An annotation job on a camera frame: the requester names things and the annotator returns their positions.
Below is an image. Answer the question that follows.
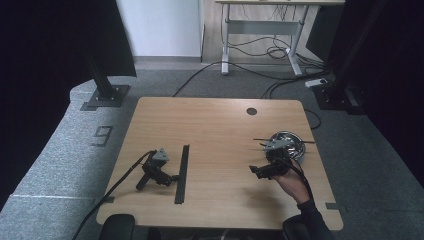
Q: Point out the dark curtain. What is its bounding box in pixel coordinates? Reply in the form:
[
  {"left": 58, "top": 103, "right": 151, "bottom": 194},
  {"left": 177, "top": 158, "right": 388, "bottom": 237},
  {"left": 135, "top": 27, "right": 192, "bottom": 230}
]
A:
[
  {"left": 0, "top": 0, "right": 138, "bottom": 212},
  {"left": 328, "top": 0, "right": 424, "bottom": 188}
]

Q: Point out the black bar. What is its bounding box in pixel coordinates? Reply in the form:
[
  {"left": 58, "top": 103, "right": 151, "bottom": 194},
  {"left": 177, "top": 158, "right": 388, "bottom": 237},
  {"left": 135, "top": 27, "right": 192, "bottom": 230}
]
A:
[{"left": 174, "top": 144, "right": 191, "bottom": 205}]

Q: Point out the left hand-held gripper black cable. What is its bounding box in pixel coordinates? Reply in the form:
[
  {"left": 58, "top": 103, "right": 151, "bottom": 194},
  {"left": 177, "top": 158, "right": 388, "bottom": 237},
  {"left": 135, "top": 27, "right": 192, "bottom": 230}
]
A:
[{"left": 70, "top": 149, "right": 157, "bottom": 240}]

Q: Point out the black chair armrest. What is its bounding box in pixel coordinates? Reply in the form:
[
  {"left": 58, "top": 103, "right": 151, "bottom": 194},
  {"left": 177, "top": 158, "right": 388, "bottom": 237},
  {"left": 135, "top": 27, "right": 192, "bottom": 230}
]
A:
[
  {"left": 282, "top": 214, "right": 311, "bottom": 240},
  {"left": 98, "top": 213, "right": 136, "bottom": 240}
]

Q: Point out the white desk with metal legs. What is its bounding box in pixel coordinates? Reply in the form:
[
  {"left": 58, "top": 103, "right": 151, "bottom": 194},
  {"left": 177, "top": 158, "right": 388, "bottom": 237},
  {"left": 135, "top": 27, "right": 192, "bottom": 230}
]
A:
[{"left": 214, "top": 0, "right": 346, "bottom": 77}]

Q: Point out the long single black cable tie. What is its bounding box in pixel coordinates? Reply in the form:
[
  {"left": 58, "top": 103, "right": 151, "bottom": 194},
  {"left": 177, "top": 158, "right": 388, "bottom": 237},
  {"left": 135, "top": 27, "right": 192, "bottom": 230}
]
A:
[{"left": 252, "top": 137, "right": 316, "bottom": 145}]

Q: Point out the white power strip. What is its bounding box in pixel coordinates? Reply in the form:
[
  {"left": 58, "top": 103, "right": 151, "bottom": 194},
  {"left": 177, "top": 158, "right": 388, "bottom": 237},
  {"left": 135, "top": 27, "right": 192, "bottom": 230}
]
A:
[{"left": 304, "top": 77, "right": 329, "bottom": 89}]

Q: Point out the tangle of black cables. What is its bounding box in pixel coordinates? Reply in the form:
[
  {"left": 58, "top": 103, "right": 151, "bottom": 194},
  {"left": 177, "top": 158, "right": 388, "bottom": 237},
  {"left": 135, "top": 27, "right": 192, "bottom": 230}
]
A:
[{"left": 228, "top": 33, "right": 329, "bottom": 68}]

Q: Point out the long black floor cable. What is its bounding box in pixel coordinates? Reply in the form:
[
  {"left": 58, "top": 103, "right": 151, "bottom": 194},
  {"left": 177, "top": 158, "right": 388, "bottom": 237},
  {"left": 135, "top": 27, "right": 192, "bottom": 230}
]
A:
[{"left": 172, "top": 60, "right": 331, "bottom": 98}]

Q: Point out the right hand-held gripper black cable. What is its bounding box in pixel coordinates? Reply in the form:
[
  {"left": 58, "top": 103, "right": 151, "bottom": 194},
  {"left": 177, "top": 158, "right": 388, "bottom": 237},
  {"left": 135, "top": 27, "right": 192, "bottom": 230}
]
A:
[{"left": 276, "top": 157, "right": 315, "bottom": 201}]

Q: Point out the hand-held gripper black cable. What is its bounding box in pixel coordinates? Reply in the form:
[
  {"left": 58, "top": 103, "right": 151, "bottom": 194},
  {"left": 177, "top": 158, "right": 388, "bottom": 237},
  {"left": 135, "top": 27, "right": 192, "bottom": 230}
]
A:
[
  {"left": 70, "top": 149, "right": 157, "bottom": 240},
  {"left": 276, "top": 157, "right": 315, "bottom": 201}
]

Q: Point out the thin black looped cable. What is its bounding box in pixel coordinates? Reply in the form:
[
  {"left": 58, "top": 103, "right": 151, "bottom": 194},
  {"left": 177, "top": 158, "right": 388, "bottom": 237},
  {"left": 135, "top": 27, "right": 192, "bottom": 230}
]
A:
[{"left": 303, "top": 109, "right": 322, "bottom": 131}]

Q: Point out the shiny metal bowl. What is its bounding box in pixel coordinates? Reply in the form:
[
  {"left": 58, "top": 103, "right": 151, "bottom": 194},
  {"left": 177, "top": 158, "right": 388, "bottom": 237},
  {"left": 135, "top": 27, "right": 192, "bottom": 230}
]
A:
[{"left": 264, "top": 130, "right": 306, "bottom": 165}]

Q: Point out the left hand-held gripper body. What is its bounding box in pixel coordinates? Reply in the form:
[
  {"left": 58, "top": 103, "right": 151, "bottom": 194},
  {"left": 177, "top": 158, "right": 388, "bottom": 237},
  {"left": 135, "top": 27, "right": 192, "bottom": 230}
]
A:
[{"left": 135, "top": 147, "right": 170, "bottom": 191}]

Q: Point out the person's right hand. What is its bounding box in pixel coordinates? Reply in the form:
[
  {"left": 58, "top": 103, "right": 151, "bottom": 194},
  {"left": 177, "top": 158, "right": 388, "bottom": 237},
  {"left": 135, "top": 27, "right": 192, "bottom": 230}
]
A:
[{"left": 273, "top": 159, "right": 312, "bottom": 205}]

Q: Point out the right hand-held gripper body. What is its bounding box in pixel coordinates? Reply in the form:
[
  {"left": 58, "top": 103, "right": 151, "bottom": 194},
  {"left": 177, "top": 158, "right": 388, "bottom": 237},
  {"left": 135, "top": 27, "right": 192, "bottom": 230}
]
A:
[{"left": 264, "top": 138, "right": 292, "bottom": 178}]

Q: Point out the black metal stand with base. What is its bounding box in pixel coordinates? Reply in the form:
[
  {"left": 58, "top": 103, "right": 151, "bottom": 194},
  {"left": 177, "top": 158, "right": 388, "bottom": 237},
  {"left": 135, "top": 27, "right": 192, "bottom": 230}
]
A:
[
  {"left": 79, "top": 55, "right": 132, "bottom": 112},
  {"left": 312, "top": 0, "right": 389, "bottom": 116}
]

